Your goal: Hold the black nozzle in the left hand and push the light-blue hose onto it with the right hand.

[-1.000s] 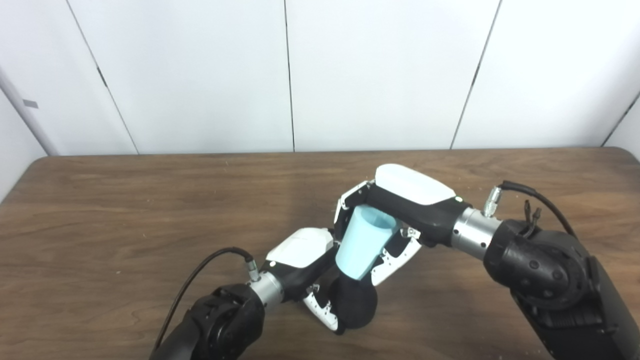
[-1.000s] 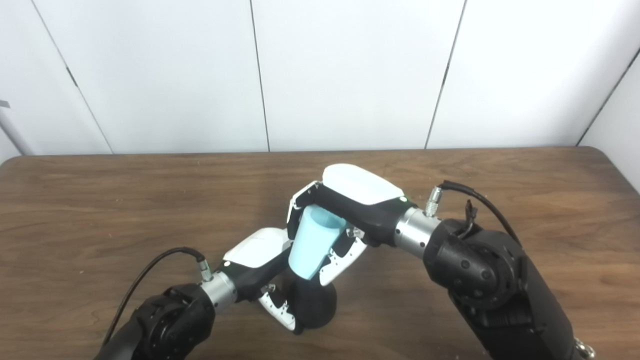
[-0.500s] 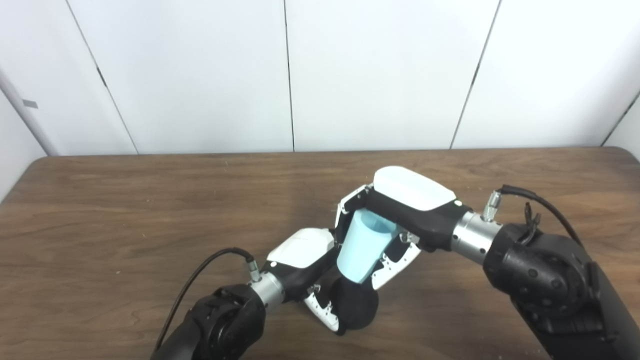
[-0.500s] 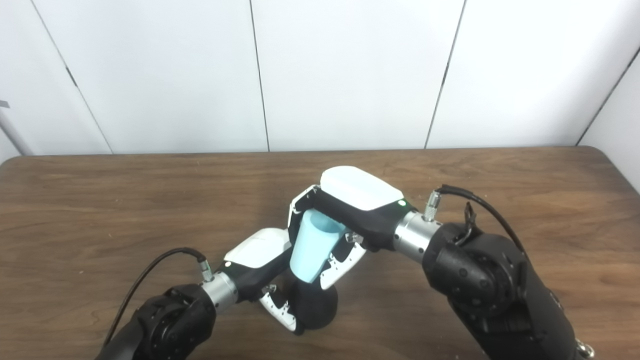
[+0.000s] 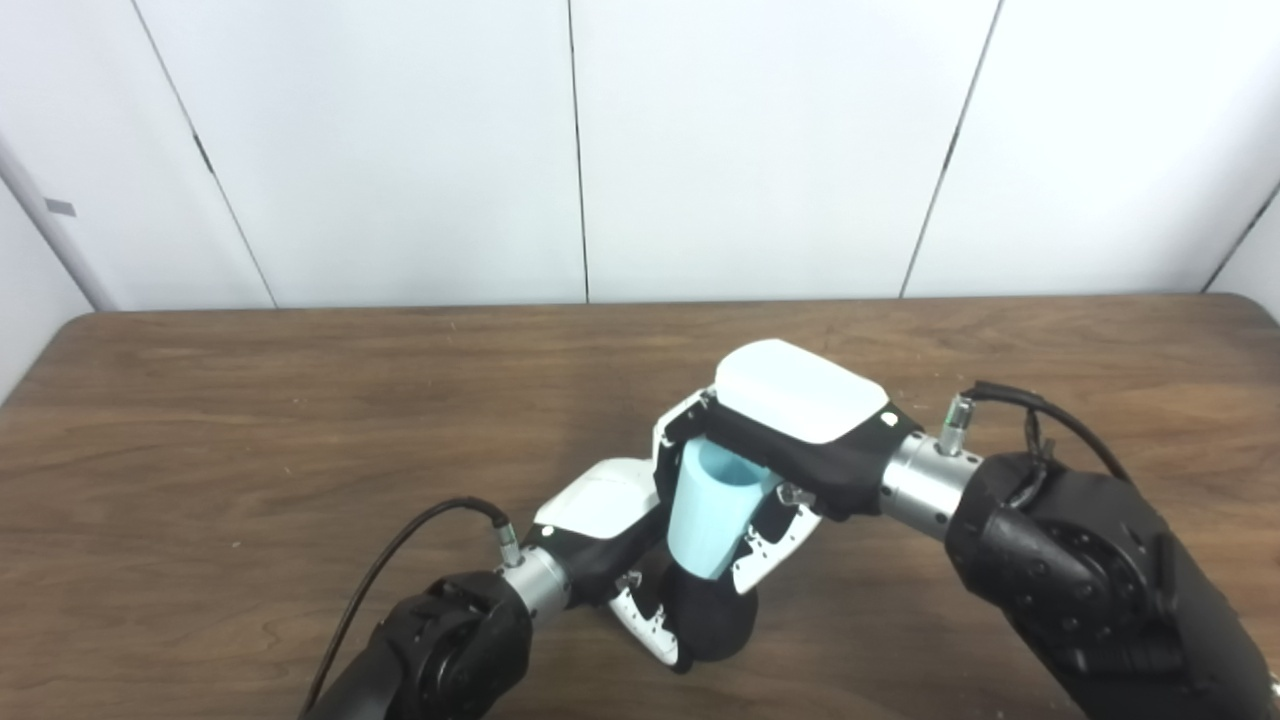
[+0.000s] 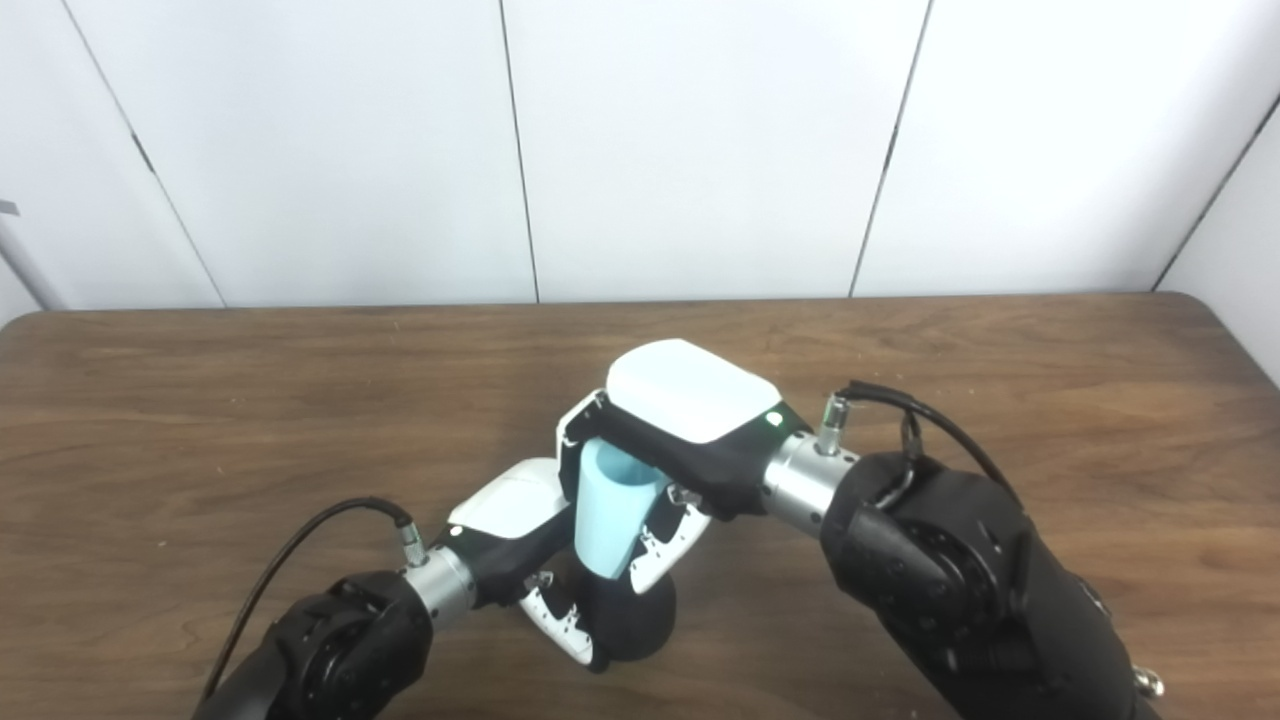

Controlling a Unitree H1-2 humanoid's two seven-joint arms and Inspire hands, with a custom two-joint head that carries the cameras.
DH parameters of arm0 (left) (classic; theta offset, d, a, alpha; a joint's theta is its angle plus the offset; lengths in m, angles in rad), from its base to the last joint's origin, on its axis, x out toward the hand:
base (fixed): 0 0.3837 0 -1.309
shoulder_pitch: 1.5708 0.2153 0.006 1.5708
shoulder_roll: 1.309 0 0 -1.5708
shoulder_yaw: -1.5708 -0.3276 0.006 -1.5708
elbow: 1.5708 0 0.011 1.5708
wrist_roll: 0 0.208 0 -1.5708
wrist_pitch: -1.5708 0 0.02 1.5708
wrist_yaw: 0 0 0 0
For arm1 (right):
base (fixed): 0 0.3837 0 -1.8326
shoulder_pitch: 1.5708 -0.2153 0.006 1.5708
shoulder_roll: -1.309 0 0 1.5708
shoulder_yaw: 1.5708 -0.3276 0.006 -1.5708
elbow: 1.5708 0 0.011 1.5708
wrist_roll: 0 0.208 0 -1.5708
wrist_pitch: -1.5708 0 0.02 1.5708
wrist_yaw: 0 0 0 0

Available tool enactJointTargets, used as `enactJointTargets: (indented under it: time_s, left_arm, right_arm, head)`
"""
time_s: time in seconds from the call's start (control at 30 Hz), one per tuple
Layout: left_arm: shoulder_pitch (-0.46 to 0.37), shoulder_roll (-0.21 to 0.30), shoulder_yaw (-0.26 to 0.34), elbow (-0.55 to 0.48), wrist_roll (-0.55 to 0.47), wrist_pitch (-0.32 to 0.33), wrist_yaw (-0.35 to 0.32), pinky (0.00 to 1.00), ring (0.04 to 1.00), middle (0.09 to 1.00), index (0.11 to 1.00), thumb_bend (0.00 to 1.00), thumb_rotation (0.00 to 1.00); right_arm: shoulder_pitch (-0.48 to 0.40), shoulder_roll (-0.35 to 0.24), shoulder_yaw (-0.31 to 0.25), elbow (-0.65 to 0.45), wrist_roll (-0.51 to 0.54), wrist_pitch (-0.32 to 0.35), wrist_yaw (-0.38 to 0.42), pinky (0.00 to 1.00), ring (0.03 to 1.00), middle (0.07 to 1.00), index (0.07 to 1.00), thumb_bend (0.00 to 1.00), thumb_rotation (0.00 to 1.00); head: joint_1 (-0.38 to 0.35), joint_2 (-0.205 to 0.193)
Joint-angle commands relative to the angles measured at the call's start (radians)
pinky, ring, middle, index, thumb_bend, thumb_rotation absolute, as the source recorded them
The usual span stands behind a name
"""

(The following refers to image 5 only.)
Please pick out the black funnel-shaped nozzle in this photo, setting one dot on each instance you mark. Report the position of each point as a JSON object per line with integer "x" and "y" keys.
{"x": 715, "y": 620}

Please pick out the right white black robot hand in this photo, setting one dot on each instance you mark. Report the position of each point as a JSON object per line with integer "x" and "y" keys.
{"x": 800, "y": 430}

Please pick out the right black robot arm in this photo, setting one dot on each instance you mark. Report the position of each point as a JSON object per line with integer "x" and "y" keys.
{"x": 1090, "y": 580}

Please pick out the small grey tape label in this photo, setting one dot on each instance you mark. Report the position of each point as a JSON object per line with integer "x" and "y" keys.
{"x": 60, "y": 207}

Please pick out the light blue cylinder cup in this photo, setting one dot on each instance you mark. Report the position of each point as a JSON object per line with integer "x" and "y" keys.
{"x": 710, "y": 520}

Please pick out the white wall corner post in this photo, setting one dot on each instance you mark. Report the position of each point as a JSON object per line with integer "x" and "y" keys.
{"x": 50, "y": 230}

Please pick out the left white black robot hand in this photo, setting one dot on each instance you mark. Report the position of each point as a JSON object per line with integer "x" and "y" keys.
{"x": 600, "y": 510}

